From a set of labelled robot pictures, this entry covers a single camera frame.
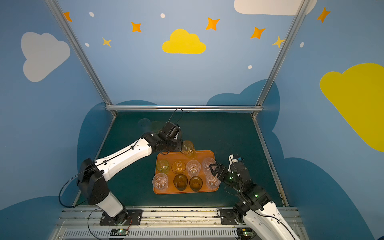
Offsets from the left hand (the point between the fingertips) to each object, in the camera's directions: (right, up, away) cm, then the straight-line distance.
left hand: (184, 146), depth 82 cm
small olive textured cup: (+7, -22, +3) cm, 23 cm away
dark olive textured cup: (-2, -21, +2) cm, 21 cm away
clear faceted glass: (+5, -15, +9) cm, 18 cm away
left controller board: (-30, -40, -11) cm, 51 cm away
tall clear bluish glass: (-30, +12, +24) cm, 40 cm away
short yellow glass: (-4, -14, +9) cm, 17 cm away
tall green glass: (-21, +12, +22) cm, 32 cm away
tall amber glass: (+2, -2, +4) cm, 5 cm away
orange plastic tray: (-4, -15, -2) cm, 16 cm away
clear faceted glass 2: (+13, -11, +8) cm, 19 cm away
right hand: (+17, -10, -7) cm, 20 cm away
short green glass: (-14, -13, +9) cm, 21 cm away
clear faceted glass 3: (+16, -22, +4) cm, 28 cm away
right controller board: (+30, -41, -10) cm, 52 cm away
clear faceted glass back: (-14, -21, +4) cm, 26 cm away
